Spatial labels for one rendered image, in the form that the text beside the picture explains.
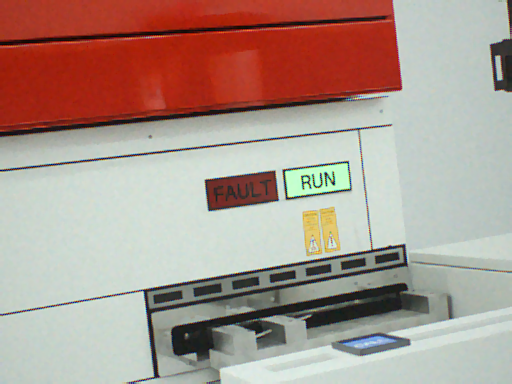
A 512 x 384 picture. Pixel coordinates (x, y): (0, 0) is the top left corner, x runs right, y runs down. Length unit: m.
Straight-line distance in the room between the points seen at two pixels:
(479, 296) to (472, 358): 0.55
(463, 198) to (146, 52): 2.25
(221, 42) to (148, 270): 0.35
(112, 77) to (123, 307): 0.33
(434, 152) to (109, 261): 2.17
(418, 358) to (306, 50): 0.71
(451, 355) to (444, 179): 2.57
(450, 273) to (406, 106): 1.91
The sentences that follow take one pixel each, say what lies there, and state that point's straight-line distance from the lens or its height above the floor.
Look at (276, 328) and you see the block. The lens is 1.50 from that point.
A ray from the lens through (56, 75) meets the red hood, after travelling 1.43.
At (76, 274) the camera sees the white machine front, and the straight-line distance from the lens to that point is 1.48.
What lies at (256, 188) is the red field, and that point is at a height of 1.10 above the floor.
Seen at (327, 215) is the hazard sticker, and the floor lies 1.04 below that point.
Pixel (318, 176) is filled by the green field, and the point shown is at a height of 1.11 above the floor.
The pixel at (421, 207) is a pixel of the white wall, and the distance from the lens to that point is 3.49.
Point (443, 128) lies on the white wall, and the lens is 3.55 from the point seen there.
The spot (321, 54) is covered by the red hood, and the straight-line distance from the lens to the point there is 1.58.
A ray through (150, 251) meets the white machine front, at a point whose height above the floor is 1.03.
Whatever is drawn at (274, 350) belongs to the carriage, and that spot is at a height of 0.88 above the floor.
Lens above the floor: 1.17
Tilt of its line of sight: 3 degrees down
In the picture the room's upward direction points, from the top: 7 degrees counter-clockwise
